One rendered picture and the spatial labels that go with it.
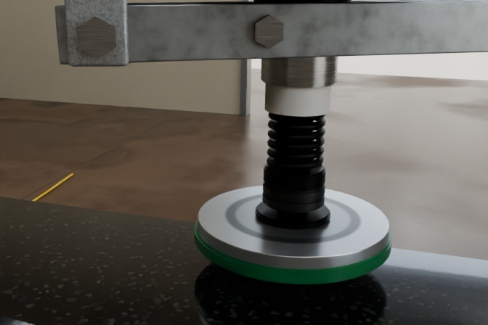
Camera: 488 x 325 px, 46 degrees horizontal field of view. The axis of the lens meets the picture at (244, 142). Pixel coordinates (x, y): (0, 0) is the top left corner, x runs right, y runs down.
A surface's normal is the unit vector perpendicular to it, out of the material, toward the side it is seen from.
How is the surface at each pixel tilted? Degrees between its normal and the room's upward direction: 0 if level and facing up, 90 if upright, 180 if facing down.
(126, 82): 90
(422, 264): 0
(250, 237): 0
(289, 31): 90
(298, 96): 90
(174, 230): 0
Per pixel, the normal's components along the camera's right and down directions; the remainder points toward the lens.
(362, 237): 0.02, -0.97
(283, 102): -0.48, 0.21
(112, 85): -0.24, 0.24
